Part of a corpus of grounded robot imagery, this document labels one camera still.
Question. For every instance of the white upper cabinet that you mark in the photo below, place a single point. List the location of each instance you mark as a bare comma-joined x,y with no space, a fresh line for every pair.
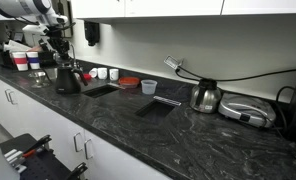
174,7

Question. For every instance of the black organizer tray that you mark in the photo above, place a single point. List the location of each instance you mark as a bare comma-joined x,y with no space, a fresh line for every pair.
1,58

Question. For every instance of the white cabinet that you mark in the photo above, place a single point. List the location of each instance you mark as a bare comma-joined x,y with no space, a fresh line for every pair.
174,7
38,123

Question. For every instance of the black gooseneck kettle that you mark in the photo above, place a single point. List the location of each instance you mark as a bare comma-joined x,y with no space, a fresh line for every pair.
66,83

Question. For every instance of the white cup blue band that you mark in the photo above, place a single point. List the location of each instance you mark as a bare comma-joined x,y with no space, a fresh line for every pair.
33,60

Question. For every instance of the black clamp red tip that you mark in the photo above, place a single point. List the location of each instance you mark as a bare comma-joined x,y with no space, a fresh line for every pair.
38,144

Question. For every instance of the white lower cabinet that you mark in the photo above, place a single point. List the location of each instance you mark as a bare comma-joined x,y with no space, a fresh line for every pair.
38,123

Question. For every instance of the black wall dispenser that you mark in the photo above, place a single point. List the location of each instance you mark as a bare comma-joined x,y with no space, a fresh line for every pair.
92,32

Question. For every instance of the clear plastic deli container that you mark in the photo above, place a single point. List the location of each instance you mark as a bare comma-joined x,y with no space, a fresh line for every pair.
148,87

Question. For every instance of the stainless steel carafe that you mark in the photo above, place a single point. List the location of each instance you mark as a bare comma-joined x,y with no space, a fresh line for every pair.
205,97

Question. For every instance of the small white tipped cup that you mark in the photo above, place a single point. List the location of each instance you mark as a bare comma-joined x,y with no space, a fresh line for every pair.
93,73

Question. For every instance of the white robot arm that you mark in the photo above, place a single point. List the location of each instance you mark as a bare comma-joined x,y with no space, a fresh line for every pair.
21,8

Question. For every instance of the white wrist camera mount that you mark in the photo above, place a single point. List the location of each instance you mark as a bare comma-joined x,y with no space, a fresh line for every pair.
33,32

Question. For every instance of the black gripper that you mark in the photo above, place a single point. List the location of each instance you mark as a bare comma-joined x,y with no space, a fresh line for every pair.
57,39

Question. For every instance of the black pegboard cart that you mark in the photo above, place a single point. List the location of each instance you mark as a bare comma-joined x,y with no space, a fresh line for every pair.
44,166

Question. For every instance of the silver waffle maker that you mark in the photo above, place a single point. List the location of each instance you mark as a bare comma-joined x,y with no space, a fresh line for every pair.
245,109

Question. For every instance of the white cup red band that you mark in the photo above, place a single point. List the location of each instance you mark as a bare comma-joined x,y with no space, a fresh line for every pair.
20,61

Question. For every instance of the white ceramic mug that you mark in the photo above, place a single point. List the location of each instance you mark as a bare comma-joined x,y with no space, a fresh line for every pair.
113,74
102,73

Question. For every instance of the red bowl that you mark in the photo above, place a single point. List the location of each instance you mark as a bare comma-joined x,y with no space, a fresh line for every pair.
129,82

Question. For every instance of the small red object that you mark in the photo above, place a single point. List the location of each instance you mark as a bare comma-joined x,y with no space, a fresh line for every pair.
87,76

